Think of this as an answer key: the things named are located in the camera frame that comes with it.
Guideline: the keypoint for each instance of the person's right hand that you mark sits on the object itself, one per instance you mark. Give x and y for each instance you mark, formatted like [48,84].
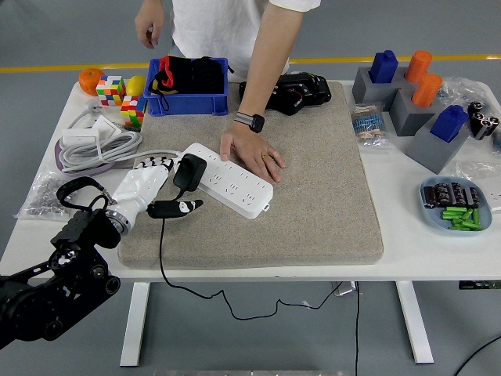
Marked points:
[148,23]

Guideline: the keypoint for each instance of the person's left hand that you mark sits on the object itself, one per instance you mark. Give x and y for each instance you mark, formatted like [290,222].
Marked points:
[246,147]

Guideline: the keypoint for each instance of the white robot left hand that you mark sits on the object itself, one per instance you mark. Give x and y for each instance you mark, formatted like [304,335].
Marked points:
[137,188]

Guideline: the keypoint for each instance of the white power strip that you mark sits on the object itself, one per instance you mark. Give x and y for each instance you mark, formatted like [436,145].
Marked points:
[235,192]

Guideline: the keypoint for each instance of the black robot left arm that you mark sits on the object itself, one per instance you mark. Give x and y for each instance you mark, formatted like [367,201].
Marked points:
[82,231]

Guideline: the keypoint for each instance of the person's right forearm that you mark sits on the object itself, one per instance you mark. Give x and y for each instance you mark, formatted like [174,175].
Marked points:
[152,4]

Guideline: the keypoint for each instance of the person's left forearm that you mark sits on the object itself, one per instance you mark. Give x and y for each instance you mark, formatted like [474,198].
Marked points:
[270,58]

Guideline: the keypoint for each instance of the black wristwatch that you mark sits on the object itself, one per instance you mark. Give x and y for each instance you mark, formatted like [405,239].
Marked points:
[256,122]

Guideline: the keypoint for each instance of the yellow lemon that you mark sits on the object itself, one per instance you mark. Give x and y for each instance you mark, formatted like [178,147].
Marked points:
[135,84]

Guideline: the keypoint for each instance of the blue plastic bin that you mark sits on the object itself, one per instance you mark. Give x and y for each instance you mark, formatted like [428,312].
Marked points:
[188,105]

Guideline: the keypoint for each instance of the grey-brown mat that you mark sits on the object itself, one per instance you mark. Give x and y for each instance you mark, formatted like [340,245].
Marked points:
[293,203]

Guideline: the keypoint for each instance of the black and red fabric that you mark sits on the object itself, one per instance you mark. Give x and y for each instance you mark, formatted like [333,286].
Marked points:
[203,76]

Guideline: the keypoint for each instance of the black machine part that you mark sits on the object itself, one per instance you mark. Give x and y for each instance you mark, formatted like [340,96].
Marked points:
[301,94]

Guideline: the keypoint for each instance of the colourful puzzle cube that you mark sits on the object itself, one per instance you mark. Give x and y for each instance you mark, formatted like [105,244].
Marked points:
[133,109]
[111,90]

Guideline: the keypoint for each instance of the white flat box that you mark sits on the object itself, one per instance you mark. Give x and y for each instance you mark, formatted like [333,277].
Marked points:
[79,137]

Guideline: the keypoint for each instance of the orange fruit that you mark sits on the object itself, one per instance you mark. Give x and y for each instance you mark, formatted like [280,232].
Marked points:
[89,81]

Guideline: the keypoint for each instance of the purple tape roll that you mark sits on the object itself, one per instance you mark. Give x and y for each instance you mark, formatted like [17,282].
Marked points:
[58,156]

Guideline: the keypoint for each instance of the clear bag of screws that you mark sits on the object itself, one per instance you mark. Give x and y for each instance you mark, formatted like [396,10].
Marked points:
[39,196]

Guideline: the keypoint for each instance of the clear bag of resistors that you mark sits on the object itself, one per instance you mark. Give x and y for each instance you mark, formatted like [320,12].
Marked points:
[368,123]

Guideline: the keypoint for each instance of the grey block holder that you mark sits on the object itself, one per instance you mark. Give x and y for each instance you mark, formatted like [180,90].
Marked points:
[427,150]
[362,88]
[408,117]

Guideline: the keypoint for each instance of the white table leg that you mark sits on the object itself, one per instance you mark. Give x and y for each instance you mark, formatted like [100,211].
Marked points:
[135,325]
[413,321]

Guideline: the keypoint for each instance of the blue square peg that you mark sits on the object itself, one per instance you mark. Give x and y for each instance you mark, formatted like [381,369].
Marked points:
[449,123]
[384,66]

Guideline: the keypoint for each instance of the black printed capacitor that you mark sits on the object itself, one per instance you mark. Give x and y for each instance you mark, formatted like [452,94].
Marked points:
[443,194]
[472,196]
[429,196]
[457,193]

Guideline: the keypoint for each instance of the orange cylinder peg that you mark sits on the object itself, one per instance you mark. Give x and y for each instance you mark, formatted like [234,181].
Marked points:
[419,64]
[427,90]

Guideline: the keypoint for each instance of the light blue tray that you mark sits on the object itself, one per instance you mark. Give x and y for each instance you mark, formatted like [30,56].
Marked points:
[430,219]

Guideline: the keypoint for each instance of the green battery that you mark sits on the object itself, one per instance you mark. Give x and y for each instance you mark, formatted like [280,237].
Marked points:
[462,223]
[466,227]
[476,216]
[454,210]
[454,215]

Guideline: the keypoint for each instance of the large clear plastic bag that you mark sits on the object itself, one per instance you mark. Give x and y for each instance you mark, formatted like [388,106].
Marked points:
[458,88]

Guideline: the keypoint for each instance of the small crumpled clear bag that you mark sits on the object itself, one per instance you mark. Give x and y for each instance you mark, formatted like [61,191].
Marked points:
[477,170]

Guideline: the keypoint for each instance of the black table control panel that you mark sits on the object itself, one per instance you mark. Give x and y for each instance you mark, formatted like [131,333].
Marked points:
[477,284]

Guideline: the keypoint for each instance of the silver bracket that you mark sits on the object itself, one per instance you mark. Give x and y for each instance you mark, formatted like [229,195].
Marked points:
[344,290]

